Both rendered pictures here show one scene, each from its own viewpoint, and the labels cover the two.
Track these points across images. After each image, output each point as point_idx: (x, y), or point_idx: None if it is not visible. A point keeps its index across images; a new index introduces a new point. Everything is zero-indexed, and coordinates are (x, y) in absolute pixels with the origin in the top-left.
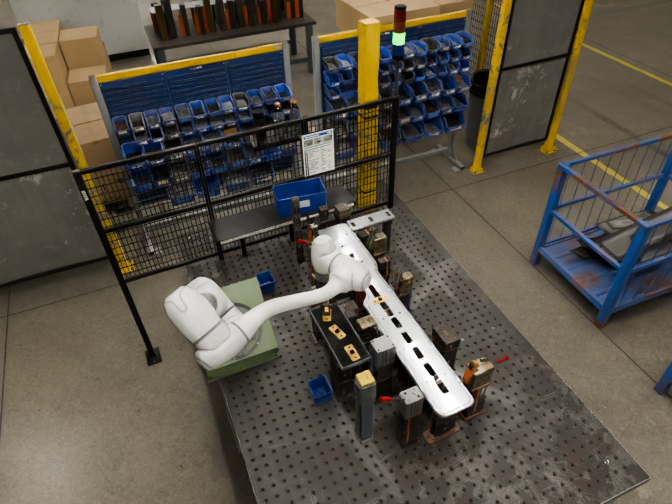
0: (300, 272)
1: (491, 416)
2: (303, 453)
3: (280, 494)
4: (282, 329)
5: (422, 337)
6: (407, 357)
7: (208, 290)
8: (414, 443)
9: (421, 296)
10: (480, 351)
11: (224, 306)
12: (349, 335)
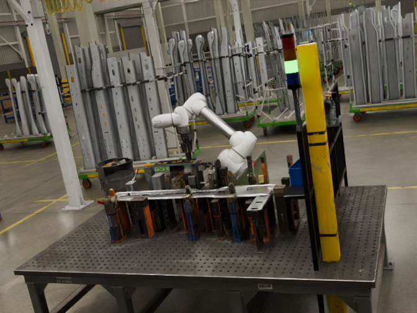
0: None
1: (105, 243)
2: (175, 202)
3: None
4: None
5: (150, 197)
6: (149, 192)
7: (236, 131)
8: None
9: (198, 249)
10: (133, 254)
11: (231, 144)
12: (170, 163)
